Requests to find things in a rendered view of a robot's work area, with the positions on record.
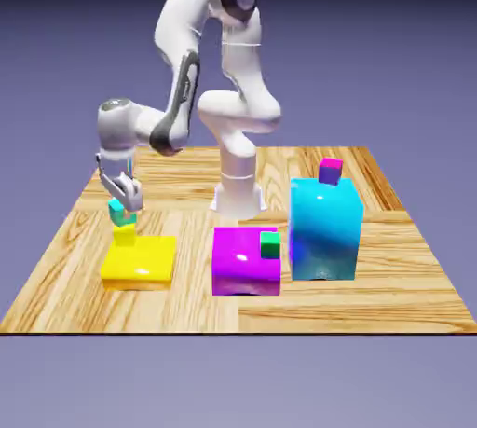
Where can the small cyan cube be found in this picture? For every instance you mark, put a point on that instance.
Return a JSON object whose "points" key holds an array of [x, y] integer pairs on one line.
{"points": [[118, 211]]}

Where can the small magenta cube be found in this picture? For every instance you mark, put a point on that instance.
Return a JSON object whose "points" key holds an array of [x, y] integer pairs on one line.
{"points": [[330, 171]]}

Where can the large magenta box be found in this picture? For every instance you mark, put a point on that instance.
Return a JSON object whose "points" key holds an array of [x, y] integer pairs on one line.
{"points": [[242, 264]]}

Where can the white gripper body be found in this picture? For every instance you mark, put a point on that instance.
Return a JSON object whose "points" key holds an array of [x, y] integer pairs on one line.
{"points": [[125, 189]]}

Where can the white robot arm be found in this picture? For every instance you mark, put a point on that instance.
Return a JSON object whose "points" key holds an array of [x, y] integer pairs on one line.
{"points": [[238, 73]]}

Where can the large cyan box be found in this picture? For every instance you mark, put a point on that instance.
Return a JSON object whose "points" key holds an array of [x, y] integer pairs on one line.
{"points": [[324, 226]]}

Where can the small yellow cube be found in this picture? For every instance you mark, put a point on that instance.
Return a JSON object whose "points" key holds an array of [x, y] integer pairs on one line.
{"points": [[124, 236]]}

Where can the small green cube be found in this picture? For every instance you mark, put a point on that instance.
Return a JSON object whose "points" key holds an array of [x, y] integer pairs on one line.
{"points": [[270, 245]]}

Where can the large yellow box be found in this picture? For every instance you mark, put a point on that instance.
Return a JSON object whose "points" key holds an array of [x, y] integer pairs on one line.
{"points": [[139, 258]]}

